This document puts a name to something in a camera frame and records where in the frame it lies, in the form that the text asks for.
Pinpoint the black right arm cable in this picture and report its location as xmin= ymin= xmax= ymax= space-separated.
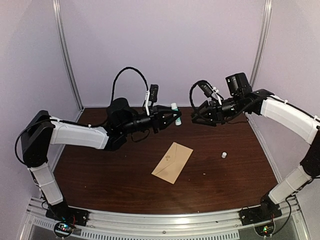
xmin=189 ymin=79 xmax=208 ymax=118

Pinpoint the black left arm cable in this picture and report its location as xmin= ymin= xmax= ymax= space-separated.
xmin=111 ymin=66 xmax=150 ymax=106

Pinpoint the white glue stick cap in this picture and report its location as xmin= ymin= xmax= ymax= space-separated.
xmin=221 ymin=152 xmax=227 ymax=159

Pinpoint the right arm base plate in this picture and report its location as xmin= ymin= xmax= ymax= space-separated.
xmin=238 ymin=205 xmax=282 ymax=238

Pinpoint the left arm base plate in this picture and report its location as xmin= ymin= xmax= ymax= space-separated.
xmin=45 ymin=204 xmax=89 ymax=239

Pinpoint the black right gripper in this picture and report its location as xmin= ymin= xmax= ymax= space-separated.
xmin=191 ymin=95 xmax=243 ymax=127

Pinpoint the green white glue stick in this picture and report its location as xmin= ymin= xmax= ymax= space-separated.
xmin=170 ymin=102 xmax=182 ymax=126

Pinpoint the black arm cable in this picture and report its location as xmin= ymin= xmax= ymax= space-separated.
xmin=111 ymin=66 xmax=150 ymax=106
xmin=189 ymin=79 xmax=208 ymax=118

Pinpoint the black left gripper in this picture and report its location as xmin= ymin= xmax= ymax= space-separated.
xmin=119 ymin=105 xmax=182 ymax=135

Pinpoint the right aluminium corner post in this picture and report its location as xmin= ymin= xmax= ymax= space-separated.
xmin=250 ymin=0 xmax=273 ymax=86

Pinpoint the aluminium corner post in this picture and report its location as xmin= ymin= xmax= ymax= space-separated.
xmin=250 ymin=0 xmax=273 ymax=86
xmin=52 ymin=0 xmax=84 ymax=111

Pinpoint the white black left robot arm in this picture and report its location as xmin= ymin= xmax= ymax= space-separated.
xmin=16 ymin=97 xmax=182 ymax=222

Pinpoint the left aluminium corner post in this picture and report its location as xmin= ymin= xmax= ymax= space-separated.
xmin=52 ymin=0 xmax=84 ymax=111

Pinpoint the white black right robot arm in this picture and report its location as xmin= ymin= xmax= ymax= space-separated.
xmin=189 ymin=72 xmax=320 ymax=221

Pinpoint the tan paper envelope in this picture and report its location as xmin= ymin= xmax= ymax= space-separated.
xmin=151 ymin=142 xmax=194 ymax=184

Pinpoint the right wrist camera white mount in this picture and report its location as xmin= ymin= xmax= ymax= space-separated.
xmin=198 ymin=82 xmax=223 ymax=105

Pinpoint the aluminium front frame rail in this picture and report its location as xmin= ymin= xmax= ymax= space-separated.
xmin=17 ymin=197 xmax=311 ymax=240

